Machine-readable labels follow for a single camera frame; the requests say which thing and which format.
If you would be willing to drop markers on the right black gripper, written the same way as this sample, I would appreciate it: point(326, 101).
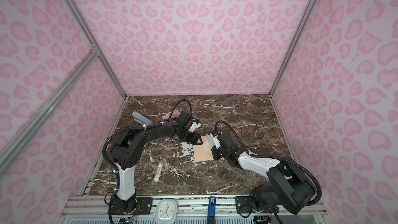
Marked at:
point(215, 155)

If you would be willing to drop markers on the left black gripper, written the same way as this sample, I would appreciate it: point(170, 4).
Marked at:
point(194, 140)

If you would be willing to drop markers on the peach paper envelope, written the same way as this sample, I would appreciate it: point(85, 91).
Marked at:
point(200, 154)

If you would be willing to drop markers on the white glue stick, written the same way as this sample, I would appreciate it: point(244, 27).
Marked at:
point(158, 171)

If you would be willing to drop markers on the green bordered floral letter card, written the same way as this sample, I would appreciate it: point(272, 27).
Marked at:
point(208, 142)

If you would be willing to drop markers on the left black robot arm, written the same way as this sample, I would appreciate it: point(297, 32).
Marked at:
point(123, 150)

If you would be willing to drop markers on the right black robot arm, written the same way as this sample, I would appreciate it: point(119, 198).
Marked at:
point(289, 183)

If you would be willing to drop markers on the pink calculator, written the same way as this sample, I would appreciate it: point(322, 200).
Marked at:
point(175, 114)

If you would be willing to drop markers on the grey blue stapler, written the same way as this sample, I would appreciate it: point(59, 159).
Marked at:
point(141, 119)

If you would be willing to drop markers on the white analog clock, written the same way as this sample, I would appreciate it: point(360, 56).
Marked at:
point(166, 211)

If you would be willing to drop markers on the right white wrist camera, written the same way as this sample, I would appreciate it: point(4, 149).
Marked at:
point(215, 141)

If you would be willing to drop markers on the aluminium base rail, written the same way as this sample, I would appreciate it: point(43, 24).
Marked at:
point(190, 210)

